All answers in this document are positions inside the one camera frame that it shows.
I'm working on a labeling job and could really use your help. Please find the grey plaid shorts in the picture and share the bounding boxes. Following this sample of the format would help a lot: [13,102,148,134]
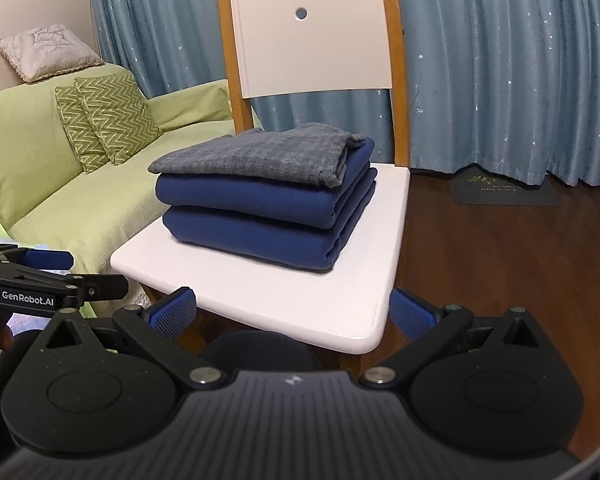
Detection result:
[148,122,374,188]

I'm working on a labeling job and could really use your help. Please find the green covered sofa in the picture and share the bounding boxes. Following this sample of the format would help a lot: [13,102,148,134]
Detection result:
[0,74,234,274]

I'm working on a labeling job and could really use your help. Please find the green zigzag cushion left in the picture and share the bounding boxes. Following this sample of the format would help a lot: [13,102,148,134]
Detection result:
[54,86,109,174]

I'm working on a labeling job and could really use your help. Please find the green zigzag cushion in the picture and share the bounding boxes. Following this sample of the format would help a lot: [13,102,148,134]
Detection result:
[54,86,109,174]
[73,70,162,166]

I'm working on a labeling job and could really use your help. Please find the dark floor mat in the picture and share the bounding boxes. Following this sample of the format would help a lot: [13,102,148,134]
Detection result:
[448,165,560,207]

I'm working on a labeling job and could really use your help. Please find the folded navy blue garment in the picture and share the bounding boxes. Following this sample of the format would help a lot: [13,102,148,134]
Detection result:
[156,138,377,272]

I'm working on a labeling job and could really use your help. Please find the green zigzag cushion right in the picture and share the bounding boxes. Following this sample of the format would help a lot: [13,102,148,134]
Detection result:
[73,70,162,166]

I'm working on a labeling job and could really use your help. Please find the beige embroidered cushion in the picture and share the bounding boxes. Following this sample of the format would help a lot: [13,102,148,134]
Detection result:
[0,24,105,84]

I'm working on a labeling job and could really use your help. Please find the blue star curtain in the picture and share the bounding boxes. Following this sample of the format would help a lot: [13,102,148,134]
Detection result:
[91,0,600,186]

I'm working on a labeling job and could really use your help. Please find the white wooden chair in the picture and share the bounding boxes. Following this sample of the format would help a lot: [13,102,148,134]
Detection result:
[110,0,410,356]

